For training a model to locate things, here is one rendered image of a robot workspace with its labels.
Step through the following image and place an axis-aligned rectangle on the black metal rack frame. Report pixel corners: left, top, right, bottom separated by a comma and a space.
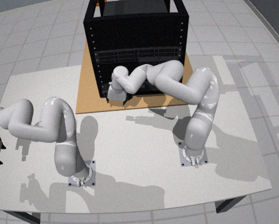
83, 0, 189, 98

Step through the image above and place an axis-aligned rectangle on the tan flat board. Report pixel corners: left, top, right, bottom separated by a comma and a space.
76, 40, 193, 114

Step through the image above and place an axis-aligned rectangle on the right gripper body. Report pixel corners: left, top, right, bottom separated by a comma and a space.
108, 85, 127, 101

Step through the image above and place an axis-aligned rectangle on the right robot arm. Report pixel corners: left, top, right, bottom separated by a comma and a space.
109, 60, 220, 166

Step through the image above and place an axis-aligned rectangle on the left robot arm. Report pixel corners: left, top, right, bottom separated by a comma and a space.
0, 97, 93, 187

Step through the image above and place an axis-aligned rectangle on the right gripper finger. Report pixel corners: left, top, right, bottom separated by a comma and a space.
123, 93, 133, 105
102, 90, 109, 103

